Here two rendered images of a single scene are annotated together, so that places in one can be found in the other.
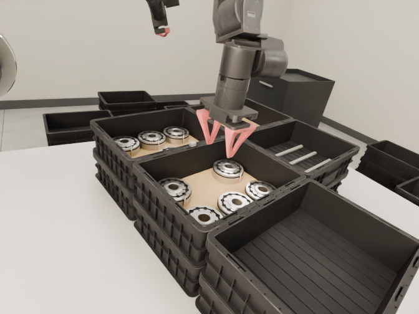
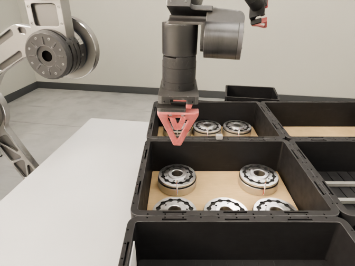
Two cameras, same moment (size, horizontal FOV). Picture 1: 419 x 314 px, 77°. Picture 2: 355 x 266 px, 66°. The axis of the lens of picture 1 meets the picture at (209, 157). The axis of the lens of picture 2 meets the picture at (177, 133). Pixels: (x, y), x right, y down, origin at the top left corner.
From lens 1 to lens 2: 0.39 m
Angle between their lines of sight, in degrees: 40
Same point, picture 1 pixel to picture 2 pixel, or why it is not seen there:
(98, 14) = not seen: hidden behind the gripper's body
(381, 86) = not seen: outside the picture
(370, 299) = not seen: outside the picture
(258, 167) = (296, 186)
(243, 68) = (173, 45)
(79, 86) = (227, 81)
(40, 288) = (63, 216)
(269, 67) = (211, 44)
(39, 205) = (106, 162)
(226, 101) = (164, 81)
